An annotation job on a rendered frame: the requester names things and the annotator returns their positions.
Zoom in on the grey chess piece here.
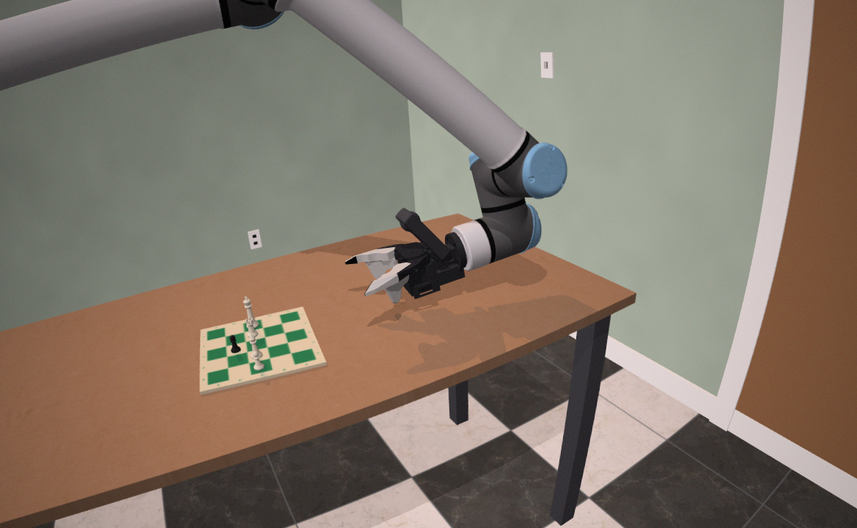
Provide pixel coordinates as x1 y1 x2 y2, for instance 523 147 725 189
243 296 259 328

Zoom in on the green and cream chessboard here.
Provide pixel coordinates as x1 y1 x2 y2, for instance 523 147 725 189
199 307 327 395

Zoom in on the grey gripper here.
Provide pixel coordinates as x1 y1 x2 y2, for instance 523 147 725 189
345 232 467 304

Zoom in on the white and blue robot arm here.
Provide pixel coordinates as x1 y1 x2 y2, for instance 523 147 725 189
0 0 567 271

